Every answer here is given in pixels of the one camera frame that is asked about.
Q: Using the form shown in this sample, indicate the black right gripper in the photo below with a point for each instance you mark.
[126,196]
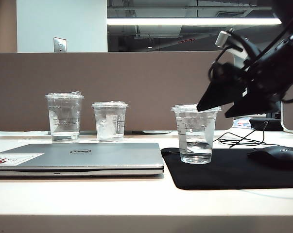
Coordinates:
[275,70]

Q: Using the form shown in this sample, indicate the clear plastic cup with water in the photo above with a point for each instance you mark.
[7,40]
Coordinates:
[196,136]

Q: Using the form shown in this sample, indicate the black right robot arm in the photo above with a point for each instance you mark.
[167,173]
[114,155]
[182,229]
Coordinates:
[289,14]

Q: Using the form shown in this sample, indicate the short clear cup with logo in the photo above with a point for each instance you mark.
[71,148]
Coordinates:
[109,121]

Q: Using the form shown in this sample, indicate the silver Dell laptop with sticker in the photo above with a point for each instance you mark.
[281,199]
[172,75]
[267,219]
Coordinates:
[88,157]

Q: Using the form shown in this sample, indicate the tall clear plastic cup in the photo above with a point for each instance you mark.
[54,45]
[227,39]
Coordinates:
[63,116]

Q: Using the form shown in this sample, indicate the black round base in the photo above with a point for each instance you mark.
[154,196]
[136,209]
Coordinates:
[263,123]

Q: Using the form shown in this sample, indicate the black computer mouse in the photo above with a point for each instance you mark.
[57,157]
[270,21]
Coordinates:
[277,153]

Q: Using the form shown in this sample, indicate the black mouse pad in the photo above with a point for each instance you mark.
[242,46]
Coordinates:
[233,172]

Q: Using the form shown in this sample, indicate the long ceiling light strip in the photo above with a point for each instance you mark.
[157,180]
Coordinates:
[185,21]

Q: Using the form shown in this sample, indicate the brown desk partition panel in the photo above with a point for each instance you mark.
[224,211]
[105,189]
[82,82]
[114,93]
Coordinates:
[136,92]

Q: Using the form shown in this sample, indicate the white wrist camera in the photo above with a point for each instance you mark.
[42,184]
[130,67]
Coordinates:
[227,40]

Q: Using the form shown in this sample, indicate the metal wall switch plate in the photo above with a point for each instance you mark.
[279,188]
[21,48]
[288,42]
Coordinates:
[60,44]

